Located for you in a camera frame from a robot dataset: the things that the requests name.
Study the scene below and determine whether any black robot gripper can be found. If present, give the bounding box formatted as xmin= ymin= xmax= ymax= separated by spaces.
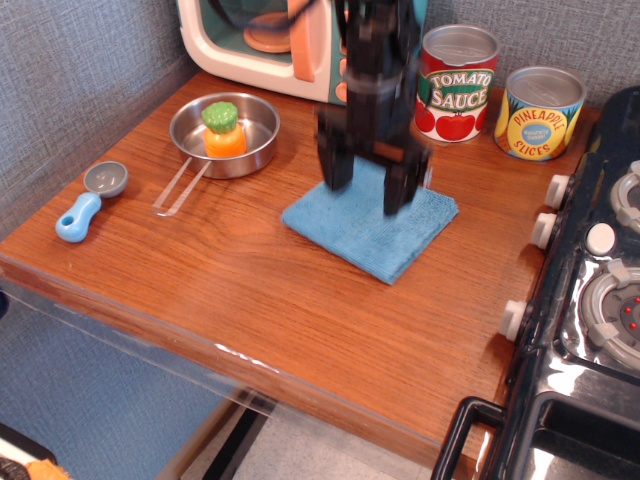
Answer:
xmin=317 ymin=74 xmax=429 ymax=216

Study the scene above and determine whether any blue towel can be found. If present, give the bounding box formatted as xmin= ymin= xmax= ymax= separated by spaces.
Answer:
xmin=281 ymin=158 xmax=459 ymax=285

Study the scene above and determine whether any small steel pot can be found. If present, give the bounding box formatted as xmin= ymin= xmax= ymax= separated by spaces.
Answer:
xmin=152 ymin=92 xmax=280 ymax=217

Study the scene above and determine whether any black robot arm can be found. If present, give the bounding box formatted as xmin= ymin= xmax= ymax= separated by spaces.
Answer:
xmin=316 ymin=1 xmax=429 ymax=216

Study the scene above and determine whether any tomato sauce can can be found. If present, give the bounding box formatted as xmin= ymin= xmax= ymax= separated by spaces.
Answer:
xmin=415 ymin=24 xmax=500 ymax=143

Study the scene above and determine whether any teal toy microwave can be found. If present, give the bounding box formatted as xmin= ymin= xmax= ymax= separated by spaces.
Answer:
xmin=176 ymin=0 xmax=400 ymax=105

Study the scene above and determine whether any orange toy carrot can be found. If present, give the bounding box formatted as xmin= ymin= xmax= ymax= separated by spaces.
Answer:
xmin=201 ymin=101 xmax=247 ymax=158

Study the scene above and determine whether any white stove knob middle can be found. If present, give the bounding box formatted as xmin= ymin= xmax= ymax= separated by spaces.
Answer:
xmin=530 ymin=213 xmax=557 ymax=250

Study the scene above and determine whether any white stove knob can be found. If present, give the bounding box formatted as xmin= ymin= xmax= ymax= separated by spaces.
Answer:
xmin=544 ymin=175 xmax=570 ymax=210
xmin=498 ymin=300 xmax=527 ymax=342
xmin=530 ymin=213 xmax=557 ymax=250

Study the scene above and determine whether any pineapple slices can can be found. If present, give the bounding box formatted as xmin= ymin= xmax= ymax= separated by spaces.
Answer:
xmin=494 ymin=66 xmax=587 ymax=161

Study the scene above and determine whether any white stove knob rear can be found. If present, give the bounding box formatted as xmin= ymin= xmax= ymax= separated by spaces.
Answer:
xmin=544 ymin=175 xmax=570 ymax=210

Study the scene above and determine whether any white stove knob front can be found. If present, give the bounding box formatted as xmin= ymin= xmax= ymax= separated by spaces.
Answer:
xmin=498 ymin=300 xmax=527 ymax=342

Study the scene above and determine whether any clear acrylic barrier sheet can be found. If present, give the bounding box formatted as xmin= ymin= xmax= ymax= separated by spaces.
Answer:
xmin=1 ymin=255 xmax=439 ymax=457

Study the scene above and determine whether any blue grey toy scoop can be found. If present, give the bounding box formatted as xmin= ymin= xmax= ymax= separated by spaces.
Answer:
xmin=55 ymin=161 xmax=129 ymax=243

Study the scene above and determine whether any black toy stove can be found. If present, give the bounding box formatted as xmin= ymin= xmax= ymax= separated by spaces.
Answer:
xmin=432 ymin=87 xmax=639 ymax=479

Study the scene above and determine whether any orange fuzzy object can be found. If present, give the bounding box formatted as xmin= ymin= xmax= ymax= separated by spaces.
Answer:
xmin=25 ymin=459 xmax=71 ymax=480

